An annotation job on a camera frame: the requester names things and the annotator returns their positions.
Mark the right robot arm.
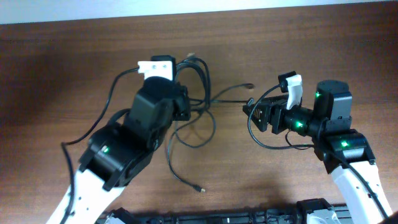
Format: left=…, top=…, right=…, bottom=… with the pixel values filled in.
left=243, top=80, right=392, bottom=223

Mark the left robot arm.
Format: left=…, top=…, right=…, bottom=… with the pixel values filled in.
left=48, top=77, right=190, bottom=223

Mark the right camera cable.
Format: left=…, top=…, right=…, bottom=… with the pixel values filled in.
left=247, top=83, right=389, bottom=220

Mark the camera cable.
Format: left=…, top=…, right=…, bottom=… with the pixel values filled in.
left=58, top=67, right=141, bottom=224
left=247, top=83, right=389, bottom=220

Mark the left camera cable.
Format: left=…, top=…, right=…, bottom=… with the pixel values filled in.
left=58, top=67, right=141, bottom=224

